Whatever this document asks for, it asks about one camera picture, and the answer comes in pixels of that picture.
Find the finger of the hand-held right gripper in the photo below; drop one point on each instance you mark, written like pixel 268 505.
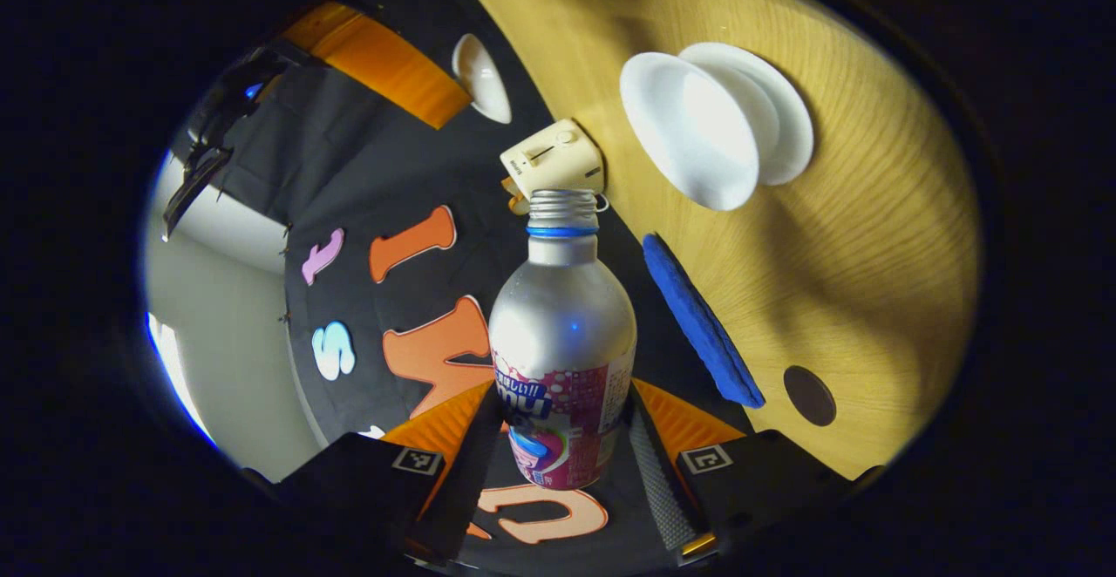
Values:
pixel 384 63

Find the dark round coaster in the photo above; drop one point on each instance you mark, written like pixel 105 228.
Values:
pixel 809 396

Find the black backdrop cloth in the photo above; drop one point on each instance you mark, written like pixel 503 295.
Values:
pixel 384 176

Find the silver water bottle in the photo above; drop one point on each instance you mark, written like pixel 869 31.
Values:
pixel 562 324

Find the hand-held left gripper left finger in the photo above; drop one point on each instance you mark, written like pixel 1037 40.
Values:
pixel 466 481

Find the white teacup lid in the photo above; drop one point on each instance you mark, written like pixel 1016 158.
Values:
pixel 484 80

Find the white teacup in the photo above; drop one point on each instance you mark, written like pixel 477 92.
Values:
pixel 689 132

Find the white toaster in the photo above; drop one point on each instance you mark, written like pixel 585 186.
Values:
pixel 558 159

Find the white saucer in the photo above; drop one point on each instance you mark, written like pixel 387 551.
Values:
pixel 789 115

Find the toast slice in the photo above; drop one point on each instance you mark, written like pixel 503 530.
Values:
pixel 516 198

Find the blue folded cloth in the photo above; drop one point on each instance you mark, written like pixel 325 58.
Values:
pixel 702 324

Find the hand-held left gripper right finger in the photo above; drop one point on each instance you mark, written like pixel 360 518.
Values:
pixel 658 490

